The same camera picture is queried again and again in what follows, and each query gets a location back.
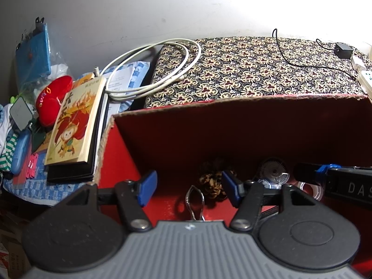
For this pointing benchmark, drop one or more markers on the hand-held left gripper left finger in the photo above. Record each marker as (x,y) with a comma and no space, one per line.
(148,187)

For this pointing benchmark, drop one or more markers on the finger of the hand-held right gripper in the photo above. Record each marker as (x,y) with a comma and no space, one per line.
(327,171)

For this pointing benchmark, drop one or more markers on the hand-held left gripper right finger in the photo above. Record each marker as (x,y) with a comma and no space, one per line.
(231,187)

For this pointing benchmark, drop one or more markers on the clear tape roll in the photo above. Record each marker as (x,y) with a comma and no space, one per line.
(321,191)

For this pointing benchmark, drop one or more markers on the pine cone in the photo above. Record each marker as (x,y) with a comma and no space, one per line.
(210,180)

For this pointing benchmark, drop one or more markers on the black binder clip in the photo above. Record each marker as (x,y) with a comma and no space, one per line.
(187,199)

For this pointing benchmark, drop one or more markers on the dark gear tape dispenser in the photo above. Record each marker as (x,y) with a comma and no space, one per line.
(273,171)

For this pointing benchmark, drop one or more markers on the red cardboard box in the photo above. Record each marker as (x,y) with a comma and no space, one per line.
(203,139)

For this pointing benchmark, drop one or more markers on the black notebook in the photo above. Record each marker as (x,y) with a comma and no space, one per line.
(72,173)

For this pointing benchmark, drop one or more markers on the white power strip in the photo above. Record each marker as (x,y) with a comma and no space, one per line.
(366,80)

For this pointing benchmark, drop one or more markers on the illustrated yellow book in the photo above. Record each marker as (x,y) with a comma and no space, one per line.
(72,122)

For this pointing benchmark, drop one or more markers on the white plug adapter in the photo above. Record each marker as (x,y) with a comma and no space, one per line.
(358,62)

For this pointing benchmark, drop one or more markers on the blue checkered cloth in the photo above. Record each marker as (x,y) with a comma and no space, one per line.
(35,193)

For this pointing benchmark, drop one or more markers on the blue white printed paper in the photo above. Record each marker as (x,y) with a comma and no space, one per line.
(128,75)

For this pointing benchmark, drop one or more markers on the floral patterned tablecloth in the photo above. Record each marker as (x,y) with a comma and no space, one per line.
(247,72)

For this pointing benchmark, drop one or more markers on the red glasses case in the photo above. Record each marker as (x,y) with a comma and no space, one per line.
(51,101)

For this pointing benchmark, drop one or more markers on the blue glasses case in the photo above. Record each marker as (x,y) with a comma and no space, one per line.
(20,151)

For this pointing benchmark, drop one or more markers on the green striped sock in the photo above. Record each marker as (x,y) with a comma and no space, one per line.
(7,154)

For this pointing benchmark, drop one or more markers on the clear plastic bag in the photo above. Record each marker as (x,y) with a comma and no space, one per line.
(61,71)

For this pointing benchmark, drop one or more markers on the small grey mirror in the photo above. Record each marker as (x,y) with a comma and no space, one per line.
(21,113)

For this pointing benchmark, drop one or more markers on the blue pouch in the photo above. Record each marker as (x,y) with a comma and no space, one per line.
(33,55)

